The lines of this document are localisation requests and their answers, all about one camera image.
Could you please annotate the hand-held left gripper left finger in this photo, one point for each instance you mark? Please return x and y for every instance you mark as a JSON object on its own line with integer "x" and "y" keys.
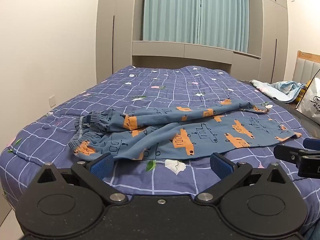
{"x": 102, "y": 167}

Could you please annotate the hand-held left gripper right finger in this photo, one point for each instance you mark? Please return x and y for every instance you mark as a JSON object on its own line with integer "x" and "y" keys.
{"x": 220, "y": 167}

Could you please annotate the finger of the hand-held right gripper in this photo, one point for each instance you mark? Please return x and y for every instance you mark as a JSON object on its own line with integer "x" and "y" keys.
{"x": 285, "y": 152}
{"x": 311, "y": 144}

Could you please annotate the blue pants with orange print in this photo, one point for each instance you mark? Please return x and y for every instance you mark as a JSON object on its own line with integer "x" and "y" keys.
{"x": 190, "y": 132}

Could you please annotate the dark grey bed sheet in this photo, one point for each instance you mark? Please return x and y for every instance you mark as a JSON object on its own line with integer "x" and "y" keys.
{"x": 295, "y": 120}

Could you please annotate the white printed bag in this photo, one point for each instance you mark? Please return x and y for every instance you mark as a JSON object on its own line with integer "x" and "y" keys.
{"x": 310, "y": 102}

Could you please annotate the yellow packet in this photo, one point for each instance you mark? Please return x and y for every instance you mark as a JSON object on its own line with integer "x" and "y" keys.
{"x": 302, "y": 93}

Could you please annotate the light blue crumpled blanket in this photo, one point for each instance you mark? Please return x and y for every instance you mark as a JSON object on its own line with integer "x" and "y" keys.
{"x": 280, "y": 88}

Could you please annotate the padded wooden headboard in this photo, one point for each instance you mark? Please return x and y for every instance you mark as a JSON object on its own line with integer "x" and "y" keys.
{"x": 306, "y": 67}

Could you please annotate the purple checked floral quilt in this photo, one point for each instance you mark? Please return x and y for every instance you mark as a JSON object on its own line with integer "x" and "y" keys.
{"x": 175, "y": 85}

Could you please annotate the beige built-in wardrobe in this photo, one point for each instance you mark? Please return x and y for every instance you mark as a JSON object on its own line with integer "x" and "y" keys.
{"x": 270, "y": 35}

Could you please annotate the teal curtain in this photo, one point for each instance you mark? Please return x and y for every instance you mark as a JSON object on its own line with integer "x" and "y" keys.
{"x": 195, "y": 12}

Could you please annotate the white wall socket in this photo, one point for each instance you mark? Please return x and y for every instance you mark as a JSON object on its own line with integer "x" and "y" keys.
{"x": 52, "y": 101}

